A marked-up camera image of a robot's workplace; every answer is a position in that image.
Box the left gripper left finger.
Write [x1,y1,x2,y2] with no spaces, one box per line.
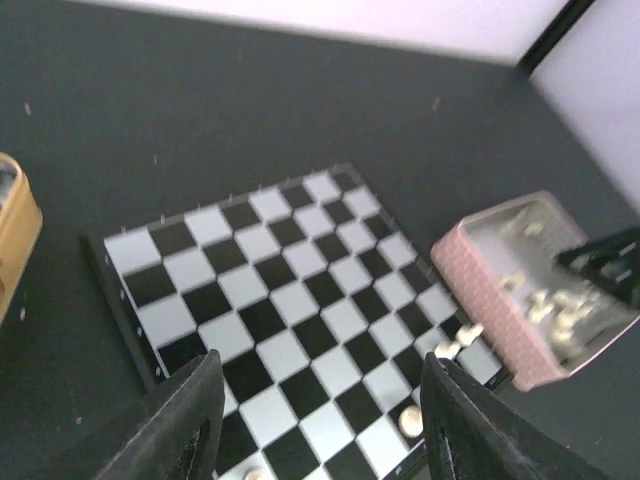
[95,350,225,479]

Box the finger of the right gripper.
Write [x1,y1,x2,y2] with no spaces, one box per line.
[555,227,639,309]

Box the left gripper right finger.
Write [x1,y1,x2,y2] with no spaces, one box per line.
[420,352,608,480]

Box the white pawn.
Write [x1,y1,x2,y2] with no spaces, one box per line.
[455,324,484,348]
[433,341,462,360]

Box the black white chess board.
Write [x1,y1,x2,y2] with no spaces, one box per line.
[79,160,514,480]

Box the white king piece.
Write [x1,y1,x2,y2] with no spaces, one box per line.
[244,468,271,480]

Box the pink tin box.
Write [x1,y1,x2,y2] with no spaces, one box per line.
[431,192,639,391]

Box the gold tin box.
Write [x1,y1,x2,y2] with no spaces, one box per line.
[1,153,43,323]

